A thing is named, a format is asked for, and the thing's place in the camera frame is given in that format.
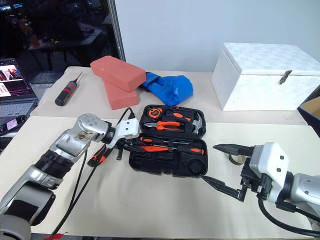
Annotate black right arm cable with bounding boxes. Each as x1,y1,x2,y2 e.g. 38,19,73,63
257,194,320,236

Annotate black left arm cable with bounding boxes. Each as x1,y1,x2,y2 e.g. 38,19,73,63
49,107,137,237

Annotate orange handled pliers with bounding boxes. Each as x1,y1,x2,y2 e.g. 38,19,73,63
143,120,182,132

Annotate dark device with screen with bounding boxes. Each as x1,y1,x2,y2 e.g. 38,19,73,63
0,115,26,137

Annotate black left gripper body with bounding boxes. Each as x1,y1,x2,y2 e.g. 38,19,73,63
115,136,138,161

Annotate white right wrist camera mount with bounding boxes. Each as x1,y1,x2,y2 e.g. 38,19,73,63
248,142,291,201

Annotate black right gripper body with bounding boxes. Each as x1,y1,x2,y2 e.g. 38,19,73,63
238,158,270,202

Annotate orange black loose hand tool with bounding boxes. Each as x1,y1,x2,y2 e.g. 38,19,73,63
87,144,112,168

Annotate grey metal post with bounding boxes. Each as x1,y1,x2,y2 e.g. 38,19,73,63
108,0,127,64

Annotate grey tape roll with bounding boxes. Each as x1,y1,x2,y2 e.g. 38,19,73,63
227,153,248,167

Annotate red brick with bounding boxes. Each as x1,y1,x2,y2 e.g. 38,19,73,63
89,55,147,93
103,78,139,111

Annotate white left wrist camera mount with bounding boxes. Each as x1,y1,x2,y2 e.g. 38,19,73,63
105,118,140,149

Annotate steel claw hammer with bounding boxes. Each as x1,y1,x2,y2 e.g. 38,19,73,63
190,112,207,137

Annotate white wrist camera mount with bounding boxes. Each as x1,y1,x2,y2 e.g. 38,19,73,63
105,118,140,149
248,142,291,201

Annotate white wooden box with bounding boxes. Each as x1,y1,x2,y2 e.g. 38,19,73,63
210,42,320,112

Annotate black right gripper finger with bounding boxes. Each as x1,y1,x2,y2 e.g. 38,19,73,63
212,143,256,159
199,174,245,202

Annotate open laptop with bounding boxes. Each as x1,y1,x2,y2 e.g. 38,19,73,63
0,58,40,118

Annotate orange black tape measure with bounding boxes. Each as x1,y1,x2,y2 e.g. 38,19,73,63
146,107,164,119

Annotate metal box latch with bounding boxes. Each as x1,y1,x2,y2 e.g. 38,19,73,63
279,69,293,85

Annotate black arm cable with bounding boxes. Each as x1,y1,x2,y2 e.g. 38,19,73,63
49,107,137,237
257,194,320,236

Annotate black orange handled screwdriver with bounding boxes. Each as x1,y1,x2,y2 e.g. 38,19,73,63
172,146,205,156

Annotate red tag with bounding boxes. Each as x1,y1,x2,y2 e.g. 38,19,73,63
48,232,69,240

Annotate orange black utility knife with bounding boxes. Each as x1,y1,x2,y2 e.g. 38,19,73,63
164,110,191,124

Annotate cardboard box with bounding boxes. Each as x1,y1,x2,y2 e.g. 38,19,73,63
296,95,320,139

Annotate black plastic tool case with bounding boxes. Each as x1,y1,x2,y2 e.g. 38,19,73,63
127,104,209,179

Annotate blue plastic bag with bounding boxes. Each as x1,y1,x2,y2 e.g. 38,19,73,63
138,71,195,107

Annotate black red electric screwdriver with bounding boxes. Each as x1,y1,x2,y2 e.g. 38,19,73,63
54,71,85,107

